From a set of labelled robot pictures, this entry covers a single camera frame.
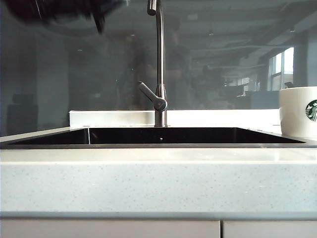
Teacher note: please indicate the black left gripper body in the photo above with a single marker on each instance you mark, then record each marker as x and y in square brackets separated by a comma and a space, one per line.
[99, 6]

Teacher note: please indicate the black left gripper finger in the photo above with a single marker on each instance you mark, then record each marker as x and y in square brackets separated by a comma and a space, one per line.
[99, 23]

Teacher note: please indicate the white Starbucks logo mug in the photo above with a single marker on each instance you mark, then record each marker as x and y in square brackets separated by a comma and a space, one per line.
[294, 111]

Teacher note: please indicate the stainless steel gooseneck faucet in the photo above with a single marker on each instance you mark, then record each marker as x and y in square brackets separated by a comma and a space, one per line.
[161, 49]

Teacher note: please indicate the black undermount sink basin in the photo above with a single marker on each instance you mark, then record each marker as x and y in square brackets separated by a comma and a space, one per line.
[173, 135]

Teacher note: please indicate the white backsplash ledge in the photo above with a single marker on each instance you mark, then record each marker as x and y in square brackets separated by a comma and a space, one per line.
[111, 117]

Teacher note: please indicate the wide grey cabinet door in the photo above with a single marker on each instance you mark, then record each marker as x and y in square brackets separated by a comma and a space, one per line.
[109, 229]

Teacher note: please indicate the narrow grey cabinet door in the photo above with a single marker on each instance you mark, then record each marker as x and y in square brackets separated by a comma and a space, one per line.
[270, 229]

